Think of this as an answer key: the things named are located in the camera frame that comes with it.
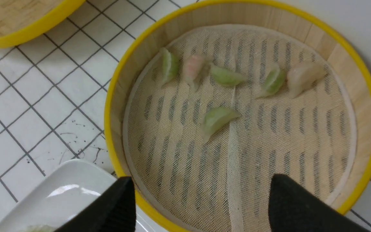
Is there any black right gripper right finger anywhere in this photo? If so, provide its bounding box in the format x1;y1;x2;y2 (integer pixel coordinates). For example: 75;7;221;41
268;174;366;232

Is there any white square plate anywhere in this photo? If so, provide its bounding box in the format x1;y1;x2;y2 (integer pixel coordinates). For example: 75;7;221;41
0;160;165;232

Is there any pink dumpling in steamer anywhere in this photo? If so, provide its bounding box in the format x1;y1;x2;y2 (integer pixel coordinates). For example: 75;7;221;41
181;54;213;92

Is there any bamboo steamer basket yellow rim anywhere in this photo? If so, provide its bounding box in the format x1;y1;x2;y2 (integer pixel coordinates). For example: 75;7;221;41
104;0;371;232

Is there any bamboo steamer lid yellow rim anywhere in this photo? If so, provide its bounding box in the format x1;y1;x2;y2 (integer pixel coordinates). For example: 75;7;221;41
0;0;84;48

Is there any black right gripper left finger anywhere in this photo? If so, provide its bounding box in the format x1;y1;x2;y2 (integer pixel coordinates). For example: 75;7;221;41
56;177;136;232

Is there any green dumpling in steamer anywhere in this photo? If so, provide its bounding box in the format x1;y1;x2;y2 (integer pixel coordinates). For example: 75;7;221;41
160;47;180;87
210;63;248;88
201;107;241;144
256;62;287;98

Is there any white mesh steamer liner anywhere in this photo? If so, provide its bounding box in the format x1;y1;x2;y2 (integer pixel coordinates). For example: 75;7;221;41
123;24;356;232

